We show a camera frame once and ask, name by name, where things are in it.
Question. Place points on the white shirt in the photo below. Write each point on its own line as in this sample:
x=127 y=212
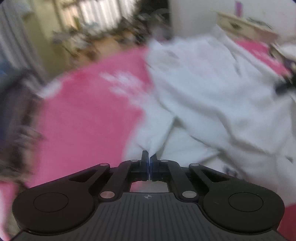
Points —
x=208 y=92

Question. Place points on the pink floral blanket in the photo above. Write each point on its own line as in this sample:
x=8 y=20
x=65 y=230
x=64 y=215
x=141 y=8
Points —
x=87 y=120

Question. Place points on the stack of folded clothes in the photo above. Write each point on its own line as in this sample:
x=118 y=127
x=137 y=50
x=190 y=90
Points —
x=16 y=120

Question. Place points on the balcony railing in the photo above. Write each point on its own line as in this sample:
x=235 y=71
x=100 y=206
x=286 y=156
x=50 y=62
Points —
x=101 y=11

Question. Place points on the folding table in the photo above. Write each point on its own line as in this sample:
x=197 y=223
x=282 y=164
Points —
x=74 y=39

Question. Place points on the white and beige clothes pile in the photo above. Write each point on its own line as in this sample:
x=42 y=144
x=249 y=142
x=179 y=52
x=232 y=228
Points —
x=284 y=52

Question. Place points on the black wheelchair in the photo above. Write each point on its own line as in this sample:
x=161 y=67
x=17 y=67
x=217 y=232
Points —
x=152 y=23

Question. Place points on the grey curtain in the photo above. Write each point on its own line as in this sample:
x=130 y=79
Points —
x=16 y=41

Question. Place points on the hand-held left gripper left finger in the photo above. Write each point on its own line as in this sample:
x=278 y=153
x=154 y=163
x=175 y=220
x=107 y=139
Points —
x=145 y=164

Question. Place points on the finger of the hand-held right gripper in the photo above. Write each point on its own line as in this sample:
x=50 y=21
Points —
x=285 y=86

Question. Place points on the pink tumbler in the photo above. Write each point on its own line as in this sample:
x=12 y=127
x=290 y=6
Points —
x=238 y=8

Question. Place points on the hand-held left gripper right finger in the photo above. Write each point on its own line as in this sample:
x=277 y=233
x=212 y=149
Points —
x=152 y=165

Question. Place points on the cream nightstand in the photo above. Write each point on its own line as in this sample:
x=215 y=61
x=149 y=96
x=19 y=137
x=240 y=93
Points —
x=245 y=26

